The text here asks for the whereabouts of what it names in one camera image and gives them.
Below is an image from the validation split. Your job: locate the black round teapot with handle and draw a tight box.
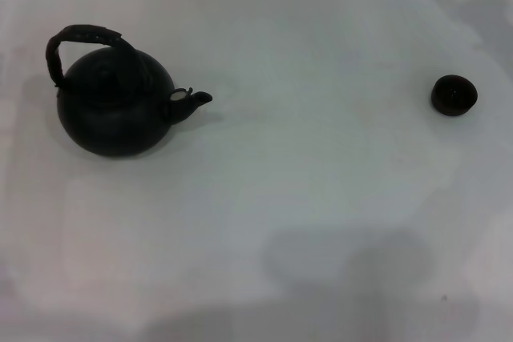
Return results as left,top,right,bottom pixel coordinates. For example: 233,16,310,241
45,24,214,158

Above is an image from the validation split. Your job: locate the small dark teacup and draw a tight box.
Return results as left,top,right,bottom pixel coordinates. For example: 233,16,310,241
430,73,479,117

